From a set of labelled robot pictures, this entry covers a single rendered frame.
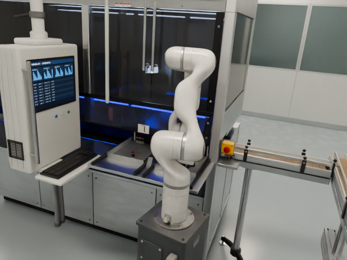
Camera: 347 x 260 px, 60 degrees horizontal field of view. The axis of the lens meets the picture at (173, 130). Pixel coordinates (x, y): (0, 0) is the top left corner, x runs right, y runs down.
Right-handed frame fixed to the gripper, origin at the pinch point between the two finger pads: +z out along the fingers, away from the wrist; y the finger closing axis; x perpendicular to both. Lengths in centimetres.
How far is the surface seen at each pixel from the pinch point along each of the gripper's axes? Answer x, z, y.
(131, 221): -29, 68, 48
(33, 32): 7, -70, 97
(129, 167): 3.9, 4.2, 34.2
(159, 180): 9.5, 4.3, 11.8
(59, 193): -10, 47, 101
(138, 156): -12.9, 3.8, 36.9
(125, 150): -18, 4, 49
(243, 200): -43, 34, -32
